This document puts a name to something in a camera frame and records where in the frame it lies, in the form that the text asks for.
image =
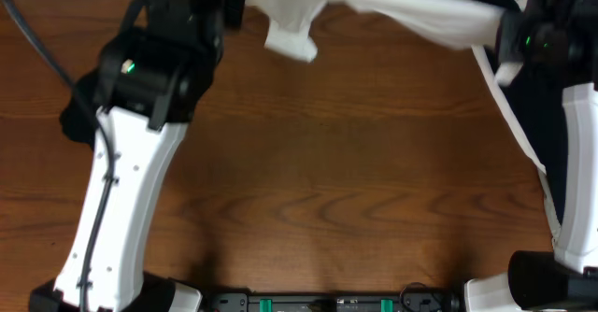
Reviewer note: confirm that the folded black garment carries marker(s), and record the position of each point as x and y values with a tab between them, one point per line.
75	125

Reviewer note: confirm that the black t-shirt in pile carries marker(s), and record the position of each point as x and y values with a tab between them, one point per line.
535	97

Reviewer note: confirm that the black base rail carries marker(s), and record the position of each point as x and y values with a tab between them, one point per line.
414	297

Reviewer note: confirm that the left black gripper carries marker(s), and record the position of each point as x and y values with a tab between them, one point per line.
231	0

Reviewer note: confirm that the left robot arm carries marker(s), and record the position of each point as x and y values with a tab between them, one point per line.
140	99

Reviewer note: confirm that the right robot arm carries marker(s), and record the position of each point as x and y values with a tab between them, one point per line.
561	34

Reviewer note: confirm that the white t-shirt in pile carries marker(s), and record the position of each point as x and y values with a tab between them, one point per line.
483	61

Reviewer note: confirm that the white robot print t-shirt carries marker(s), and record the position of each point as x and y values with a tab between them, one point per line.
454	24

